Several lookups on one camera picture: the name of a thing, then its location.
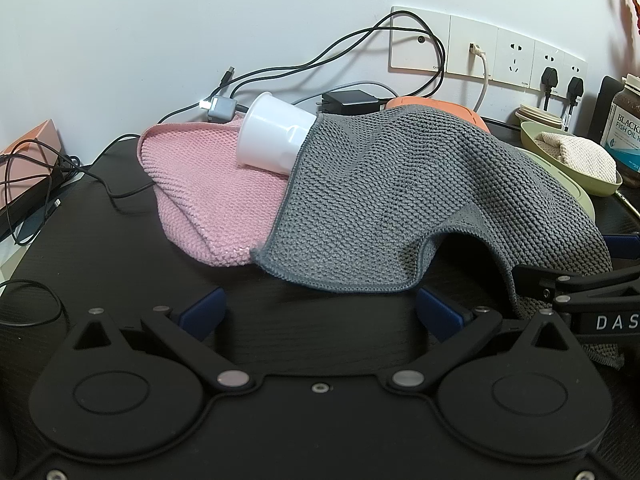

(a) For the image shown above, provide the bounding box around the white double wall socket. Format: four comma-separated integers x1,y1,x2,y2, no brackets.
531,40,588,93

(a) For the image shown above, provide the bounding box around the pink woven cloth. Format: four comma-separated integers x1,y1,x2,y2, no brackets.
137,112,301,268

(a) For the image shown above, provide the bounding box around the orange rounded object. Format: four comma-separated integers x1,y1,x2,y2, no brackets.
384,96,493,133

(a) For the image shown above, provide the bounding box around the grey woven cloth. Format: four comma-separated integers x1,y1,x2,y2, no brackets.
250,105,627,371

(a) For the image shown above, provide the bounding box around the pink box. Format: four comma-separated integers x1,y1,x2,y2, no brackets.
0,120,63,181

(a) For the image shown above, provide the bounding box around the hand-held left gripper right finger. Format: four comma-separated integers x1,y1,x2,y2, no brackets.
382,287,578,392

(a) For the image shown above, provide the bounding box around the brown supplement bottle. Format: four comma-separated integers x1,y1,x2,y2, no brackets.
600,74,640,188

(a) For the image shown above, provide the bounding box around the white single wall socket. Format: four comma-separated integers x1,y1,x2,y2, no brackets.
495,26,537,87

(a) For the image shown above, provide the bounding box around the light green bowl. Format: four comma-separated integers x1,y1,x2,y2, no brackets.
520,121,624,197

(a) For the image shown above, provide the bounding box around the white cup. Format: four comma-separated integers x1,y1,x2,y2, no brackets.
237,91,318,177

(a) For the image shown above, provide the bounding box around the white data port plate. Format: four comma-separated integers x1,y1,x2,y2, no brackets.
446,14,501,81

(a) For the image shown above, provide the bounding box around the beige knitted cloth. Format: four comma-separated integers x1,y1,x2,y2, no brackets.
535,131,617,182

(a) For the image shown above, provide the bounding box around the light green plate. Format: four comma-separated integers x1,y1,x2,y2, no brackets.
520,152,597,222

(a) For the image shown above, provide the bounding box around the black power adapter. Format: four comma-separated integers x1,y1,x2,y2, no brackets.
316,90,386,117

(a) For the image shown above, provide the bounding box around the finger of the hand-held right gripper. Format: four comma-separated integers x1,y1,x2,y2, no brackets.
602,233,640,261
512,262,640,312

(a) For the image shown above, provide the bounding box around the thin black hub cable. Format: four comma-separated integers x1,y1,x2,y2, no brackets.
90,102,208,211

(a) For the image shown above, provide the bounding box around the white cable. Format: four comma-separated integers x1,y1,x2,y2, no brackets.
469,42,492,113

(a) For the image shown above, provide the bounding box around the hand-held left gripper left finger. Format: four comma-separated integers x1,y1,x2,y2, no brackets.
69,287,253,392

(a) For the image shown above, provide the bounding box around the black box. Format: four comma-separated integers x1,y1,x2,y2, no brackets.
0,165,76,241

